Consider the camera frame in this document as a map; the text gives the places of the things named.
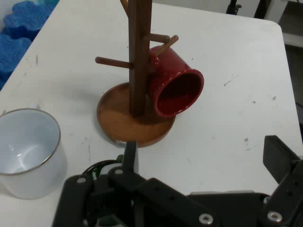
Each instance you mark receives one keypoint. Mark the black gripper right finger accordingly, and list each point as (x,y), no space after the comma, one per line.
(286,179)

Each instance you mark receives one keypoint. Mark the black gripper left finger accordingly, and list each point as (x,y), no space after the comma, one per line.
(151,191)

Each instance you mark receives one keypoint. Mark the red enamel mug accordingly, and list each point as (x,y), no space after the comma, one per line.
(175,68)

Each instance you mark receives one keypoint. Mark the white enamel mug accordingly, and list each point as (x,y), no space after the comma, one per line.
(47,175)

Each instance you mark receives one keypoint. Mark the brown wooden mug tree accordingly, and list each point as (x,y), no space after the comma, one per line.
(137,71)

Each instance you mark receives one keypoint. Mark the black tripod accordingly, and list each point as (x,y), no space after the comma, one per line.
(233,7)

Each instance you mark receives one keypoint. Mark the blue foam puzzle mat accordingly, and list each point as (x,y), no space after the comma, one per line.
(11,56)
(23,21)

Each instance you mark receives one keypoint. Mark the cyan foam puzzle mat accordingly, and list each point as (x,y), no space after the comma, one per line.
(45,2)

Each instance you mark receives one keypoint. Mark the dark stand post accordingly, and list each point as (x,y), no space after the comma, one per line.
(261,8)

